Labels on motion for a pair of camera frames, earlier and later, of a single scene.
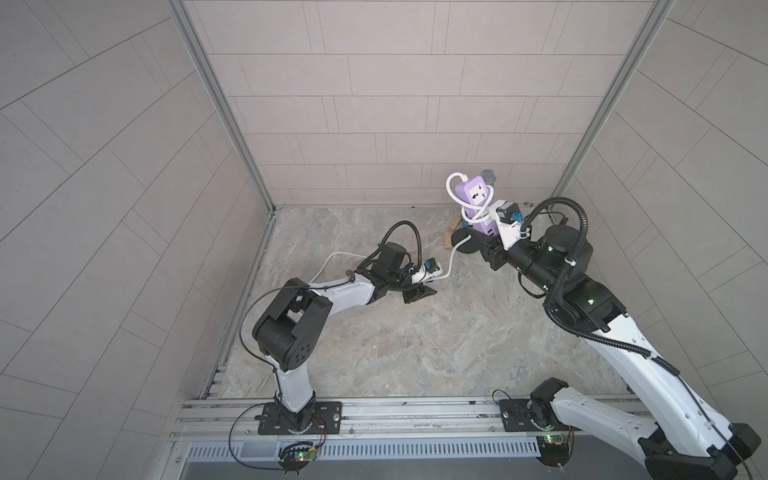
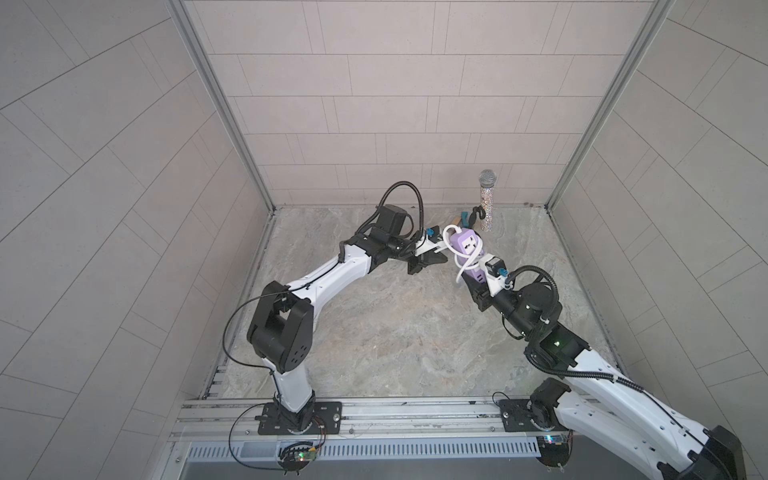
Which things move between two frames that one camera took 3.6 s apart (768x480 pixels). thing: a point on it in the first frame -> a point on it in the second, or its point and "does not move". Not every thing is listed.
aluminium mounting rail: [364, 419] does not move
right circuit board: [555, 450] does not move
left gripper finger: [414, 295] -> [429, 258]
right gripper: [491, 249] -> [477, 291]
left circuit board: [295, 456] does not move
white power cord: [463, 215] -> [471, 260]
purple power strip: [476, 190] -> [468, 247]
